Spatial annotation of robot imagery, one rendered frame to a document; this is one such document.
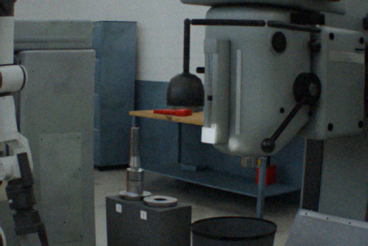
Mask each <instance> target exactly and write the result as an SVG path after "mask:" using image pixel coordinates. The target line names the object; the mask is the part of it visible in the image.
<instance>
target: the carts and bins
mask: <svg viewBox="0 0 368 246"><path fill-rule="evenodd" d="M276 228H277V225H276V224H275V223H274V222H271V221H269V220H266V219H261V218H254V217H245V216H219V217H211V218H203V219H200V220H197V221H194V222H193V223H192V224H191V237H192V246H273V244H274V239H275V232H276V231H277V229H276Z"/></svg>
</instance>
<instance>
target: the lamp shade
mask: <svg viewBox="0 0 368 246"><path fill-rule="evenodd" d="M204 93H205V90H204V86H203V84H202V80H201V79H200V78H199V77H198V76H197V75H195V74H191V72H182V73H180V74H176V75H175V76H174V77H172V78H171V79H170V82H169V85H168V88H167V92H166V105H168V106H175V107H203V106H204Z"/></svg>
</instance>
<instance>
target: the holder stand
mask: <svg viewBox="0 0 368 246"><path fill-rule="evenodd" d="M105 204H106V234H107V246H191V209H192V205H186V204H183V203H178V202H177V199H175V198H173V197H162V196H157V197H152V196H151V194H150V193H149V192H146V191H144V192H143V194H141V195H130V194H127V191H121V192H119V195H113V196H109V197H106V201H105Z"/></svg>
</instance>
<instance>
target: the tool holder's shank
mask: <svg viewBox="0 0 368 246"><path fill-rule="evenodd" d="M130 154H131V158H130V163H129V165H130V166H131V169H132V170H138V169H139V167H140V166H141V161H140V156H139V128H131V138H130Z"/></svg>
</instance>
